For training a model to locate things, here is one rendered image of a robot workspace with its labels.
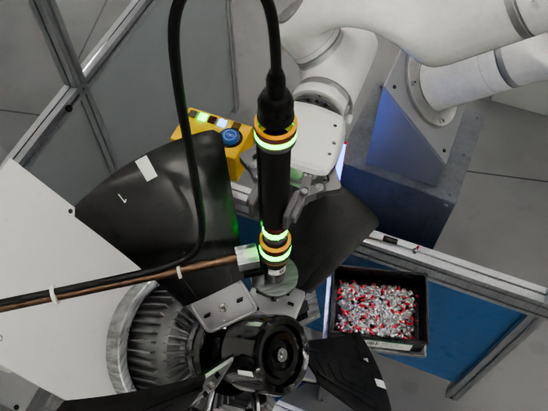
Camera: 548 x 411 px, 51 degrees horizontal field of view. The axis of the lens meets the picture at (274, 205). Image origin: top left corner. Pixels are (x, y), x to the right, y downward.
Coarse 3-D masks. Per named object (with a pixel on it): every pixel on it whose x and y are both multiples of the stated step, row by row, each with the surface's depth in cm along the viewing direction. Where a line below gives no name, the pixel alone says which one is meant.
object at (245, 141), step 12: (192, 108) 131; (192, 120) 129; (228, 120) 129; (180, 132) 128; (192, 132) 128; (240, 132) 127; (252, 132) 129; (240, 144) 126; (252, 144) 133; (228, 156) 124; (228, 168) 128; (240, 168) 129
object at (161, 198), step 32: (160, 160) 78; (224, 160) 82; (96, 192) 77; (128, 192) 78; (160, 192) 79; (192, 192) 80; (224, 192) 82; (96, 224) 78; (128, 224) 79; (160, 224) 80; (192, 224) 81; (224, 224) 82; (128, 256) 81; (160, 256) 82; (192, 288) 85
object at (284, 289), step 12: (240, 252) 79; (240, 264) 78; (252, 264) 79; (288, 264) 88; (252, 276) 81; (264, 276) 87; (288, 276) 87; (264, 288) 86; (276, 288) 86; (288, 288) 86
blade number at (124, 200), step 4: (120, 188) 77; (124, 188) 78; (116, 192) 77; (120, 192) 78; (124, 192) 78; (112, 196) 77; (116, 196) 78; (120, 196) 78; (124, 196) 78; (128, 196) 78; (116, 200) 78; (120, 200) 78; (124, 200) 78; (128, 200) 78; (132, 200) 78; (120, 204) 78; (124, 204) 78; (128, 204) 78; (124, 208) 78
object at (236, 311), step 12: (228, 288) 86; (240, 288) 86; (204, 300) 86; (216, 300) 86; (228, 300) 86; (252, 300) 87; (204, 312) 87; (216, 312) 87; (228, 312) 87; (240, 312) 87; (252, 312) 87; (204, 324) 88; (216, 324) 88; (228, 324) 88
